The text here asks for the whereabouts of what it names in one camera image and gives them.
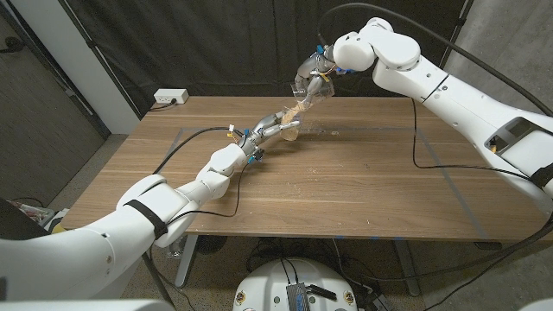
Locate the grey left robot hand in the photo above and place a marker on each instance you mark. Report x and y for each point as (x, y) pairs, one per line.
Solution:
(261, 131)

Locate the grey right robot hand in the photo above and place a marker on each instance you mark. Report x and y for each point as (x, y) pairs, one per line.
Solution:
(315, 67)

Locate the brown granulated sugar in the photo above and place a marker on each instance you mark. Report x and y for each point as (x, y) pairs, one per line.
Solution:
(290, 114)

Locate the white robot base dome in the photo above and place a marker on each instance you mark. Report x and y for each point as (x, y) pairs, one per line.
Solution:
(268, 285)

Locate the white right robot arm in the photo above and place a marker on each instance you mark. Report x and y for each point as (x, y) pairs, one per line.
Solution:
(432, 86)

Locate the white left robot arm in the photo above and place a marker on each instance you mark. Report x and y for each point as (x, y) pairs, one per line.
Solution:
(216, 173)

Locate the white power strip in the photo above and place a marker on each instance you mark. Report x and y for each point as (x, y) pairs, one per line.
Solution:
(171, 96)

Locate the black backdrop curtain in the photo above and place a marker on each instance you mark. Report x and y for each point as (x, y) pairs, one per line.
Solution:
(216, 43)

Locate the black round floor fan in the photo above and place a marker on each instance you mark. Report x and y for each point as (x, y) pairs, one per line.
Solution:
(210, 244)

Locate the grey metal table leg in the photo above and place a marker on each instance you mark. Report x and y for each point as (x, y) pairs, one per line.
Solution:
(186, 263)
(408, 272)

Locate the black backdrop stand pole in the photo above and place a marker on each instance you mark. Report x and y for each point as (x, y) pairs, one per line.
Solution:
(99, 56)
(463, 17)

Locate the grey finned electronics box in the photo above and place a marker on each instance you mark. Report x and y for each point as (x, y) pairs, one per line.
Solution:
(297, 298)

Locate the black connector block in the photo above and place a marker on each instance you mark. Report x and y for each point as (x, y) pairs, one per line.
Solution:
(322, 292)

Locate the printed clutter bag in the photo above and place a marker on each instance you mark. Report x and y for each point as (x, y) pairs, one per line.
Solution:
(36, 211)

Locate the white robot torso edge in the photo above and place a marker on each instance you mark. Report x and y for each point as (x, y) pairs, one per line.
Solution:
(86, 306)

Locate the black chair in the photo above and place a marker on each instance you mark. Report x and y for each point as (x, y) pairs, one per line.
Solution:
(21, 220)

